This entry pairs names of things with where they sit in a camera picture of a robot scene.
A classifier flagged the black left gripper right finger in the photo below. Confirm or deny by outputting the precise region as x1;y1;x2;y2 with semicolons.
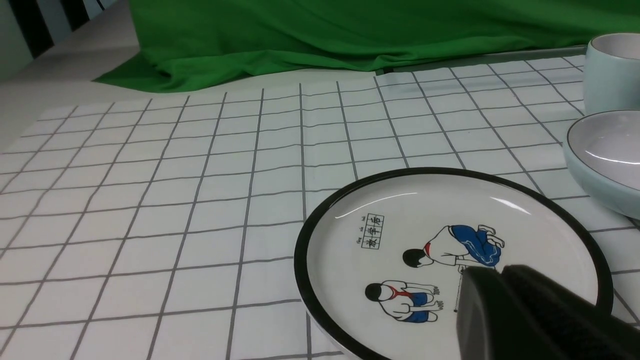
502;265;639;360

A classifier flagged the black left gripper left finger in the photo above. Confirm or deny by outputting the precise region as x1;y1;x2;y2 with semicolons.
455;267;561;360

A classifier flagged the pale blue bowl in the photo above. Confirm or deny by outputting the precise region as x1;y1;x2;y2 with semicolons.
562;110;640;219

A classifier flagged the pale blue cup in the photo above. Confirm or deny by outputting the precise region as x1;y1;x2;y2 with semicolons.
582;32;640;116

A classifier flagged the black-rimmed illustrated plate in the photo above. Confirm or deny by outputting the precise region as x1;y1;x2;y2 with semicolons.
294;167;613;360

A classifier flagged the white grid tablecloth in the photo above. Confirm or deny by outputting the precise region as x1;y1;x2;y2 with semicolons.
1;55;639;360

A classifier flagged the green backdrop cloth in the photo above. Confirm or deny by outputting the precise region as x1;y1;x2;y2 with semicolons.
96;0;640;93

